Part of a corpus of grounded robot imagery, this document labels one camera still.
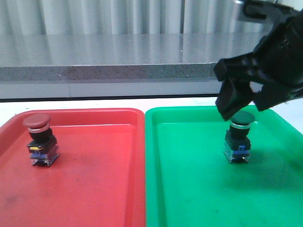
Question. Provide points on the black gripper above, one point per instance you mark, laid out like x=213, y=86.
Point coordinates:
x=275, y=67

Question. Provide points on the green mushroom push button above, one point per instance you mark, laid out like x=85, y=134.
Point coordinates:
x=236, y=144

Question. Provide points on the red mushroom push button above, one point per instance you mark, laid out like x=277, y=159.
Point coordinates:
x=43, y=148

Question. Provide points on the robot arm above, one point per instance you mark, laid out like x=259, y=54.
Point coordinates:
x=262, y=11

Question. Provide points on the green plastic tray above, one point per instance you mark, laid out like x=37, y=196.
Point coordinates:
x=190, y=182

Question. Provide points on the red plastic tray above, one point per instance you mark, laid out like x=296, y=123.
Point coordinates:
x=97, y=181

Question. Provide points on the grey stone ledge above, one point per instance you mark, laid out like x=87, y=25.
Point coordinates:
x=115, y=66

